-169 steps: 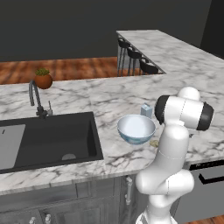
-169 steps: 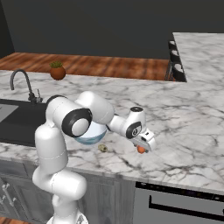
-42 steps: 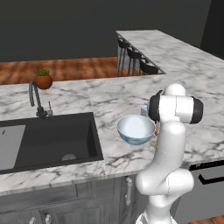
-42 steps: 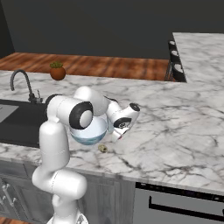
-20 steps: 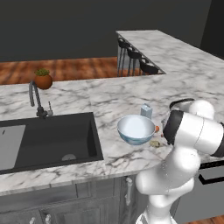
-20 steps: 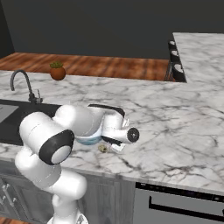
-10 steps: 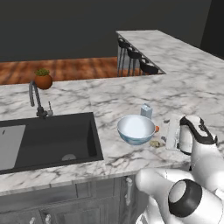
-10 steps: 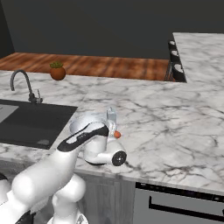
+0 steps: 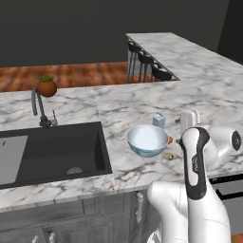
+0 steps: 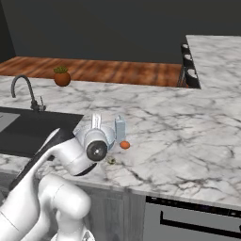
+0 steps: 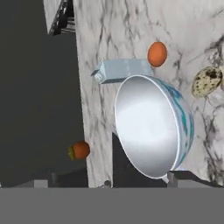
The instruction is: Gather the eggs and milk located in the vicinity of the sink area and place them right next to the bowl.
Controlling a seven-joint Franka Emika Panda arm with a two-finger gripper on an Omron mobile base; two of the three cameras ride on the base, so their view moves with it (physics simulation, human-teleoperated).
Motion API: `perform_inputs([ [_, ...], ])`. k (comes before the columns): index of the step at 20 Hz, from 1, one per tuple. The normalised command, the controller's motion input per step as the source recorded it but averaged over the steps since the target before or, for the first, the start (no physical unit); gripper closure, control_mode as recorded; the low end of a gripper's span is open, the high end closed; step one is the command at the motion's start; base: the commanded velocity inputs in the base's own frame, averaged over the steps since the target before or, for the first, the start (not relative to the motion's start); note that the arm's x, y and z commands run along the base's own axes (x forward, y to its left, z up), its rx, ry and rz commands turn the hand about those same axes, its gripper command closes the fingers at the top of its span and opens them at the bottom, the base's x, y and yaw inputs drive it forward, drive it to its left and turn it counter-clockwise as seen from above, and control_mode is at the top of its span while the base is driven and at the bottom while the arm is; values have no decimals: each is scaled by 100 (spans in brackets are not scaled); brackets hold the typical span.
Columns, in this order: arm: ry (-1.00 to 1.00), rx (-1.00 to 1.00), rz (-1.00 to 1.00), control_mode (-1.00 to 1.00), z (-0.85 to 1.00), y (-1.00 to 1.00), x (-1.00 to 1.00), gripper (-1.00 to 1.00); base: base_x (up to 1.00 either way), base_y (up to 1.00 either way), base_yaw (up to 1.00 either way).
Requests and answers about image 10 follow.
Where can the grey wooden cupboard front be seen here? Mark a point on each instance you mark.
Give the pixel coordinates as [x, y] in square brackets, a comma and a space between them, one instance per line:
[116, 213]

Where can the small dark green object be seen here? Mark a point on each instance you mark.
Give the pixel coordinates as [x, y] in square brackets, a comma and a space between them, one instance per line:
[111, 161]

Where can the grey dishwasher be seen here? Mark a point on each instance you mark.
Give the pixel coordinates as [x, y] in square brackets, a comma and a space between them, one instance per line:
[194, 219]

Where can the black stool with pale seat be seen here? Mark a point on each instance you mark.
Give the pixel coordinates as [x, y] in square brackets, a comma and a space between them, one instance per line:
[192, 77]
[187, 59]
[185, 48]

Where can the black sink basin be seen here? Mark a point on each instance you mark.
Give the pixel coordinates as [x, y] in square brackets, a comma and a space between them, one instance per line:
[34, 128]

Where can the pale grey milk carton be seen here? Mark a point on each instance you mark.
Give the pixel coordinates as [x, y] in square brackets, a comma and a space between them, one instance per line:
[120, 130]

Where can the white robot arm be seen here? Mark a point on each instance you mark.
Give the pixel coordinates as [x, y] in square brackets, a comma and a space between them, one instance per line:
[66, 153]

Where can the dark grey tap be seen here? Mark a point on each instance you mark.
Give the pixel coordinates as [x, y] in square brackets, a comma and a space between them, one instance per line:
[30, 91]

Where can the plant in brown pot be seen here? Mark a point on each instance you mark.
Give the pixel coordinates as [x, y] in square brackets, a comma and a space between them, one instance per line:
[62, 78]

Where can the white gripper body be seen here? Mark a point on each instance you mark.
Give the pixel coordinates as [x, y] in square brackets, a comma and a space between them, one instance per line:
[96, 121]

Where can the brown egg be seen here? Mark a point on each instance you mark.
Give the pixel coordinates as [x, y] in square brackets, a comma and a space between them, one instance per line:
[125, 145]

